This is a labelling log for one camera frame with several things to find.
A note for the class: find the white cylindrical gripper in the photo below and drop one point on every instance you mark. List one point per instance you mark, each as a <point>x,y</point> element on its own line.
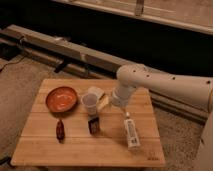
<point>120,96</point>

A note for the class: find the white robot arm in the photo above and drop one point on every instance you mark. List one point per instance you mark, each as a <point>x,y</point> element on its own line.
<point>173,85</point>

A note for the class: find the white and yellow sponge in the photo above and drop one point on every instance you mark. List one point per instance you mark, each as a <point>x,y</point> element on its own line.
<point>103,99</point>

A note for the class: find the clear plastic cup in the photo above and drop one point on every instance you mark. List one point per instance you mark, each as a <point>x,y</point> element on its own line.
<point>89,102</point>

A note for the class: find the white tube of paste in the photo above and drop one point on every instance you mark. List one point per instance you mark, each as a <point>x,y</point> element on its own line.
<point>131,133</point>

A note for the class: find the wooden cutting board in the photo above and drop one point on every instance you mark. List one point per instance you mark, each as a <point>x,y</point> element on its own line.
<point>38,146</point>

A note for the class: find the orange round bowl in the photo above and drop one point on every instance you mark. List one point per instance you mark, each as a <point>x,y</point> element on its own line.
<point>61,99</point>

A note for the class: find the long metal rail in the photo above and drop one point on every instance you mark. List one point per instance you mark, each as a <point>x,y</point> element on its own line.
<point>99,59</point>

